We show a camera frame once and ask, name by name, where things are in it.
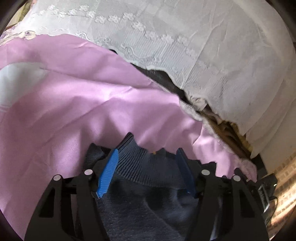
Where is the white lace mosquito net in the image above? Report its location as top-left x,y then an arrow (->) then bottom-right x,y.
14,0 -> 296,158

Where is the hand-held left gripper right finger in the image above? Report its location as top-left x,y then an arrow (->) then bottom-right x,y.
175,147 -> 270,241

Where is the navy knit cardigan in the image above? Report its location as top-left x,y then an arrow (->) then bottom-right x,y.
84,133 -> 222,241

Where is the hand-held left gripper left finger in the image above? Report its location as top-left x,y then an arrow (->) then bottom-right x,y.
24,148 -> 119,241

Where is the lilac bed sheet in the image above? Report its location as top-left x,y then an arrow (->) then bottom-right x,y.
0,34 -> 258,234

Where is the brown bamboo mat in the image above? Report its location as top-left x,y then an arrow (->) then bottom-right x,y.
201,104 -> 252,160

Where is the beige checked curtain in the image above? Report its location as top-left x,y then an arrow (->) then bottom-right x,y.
268,155 -> 296,234

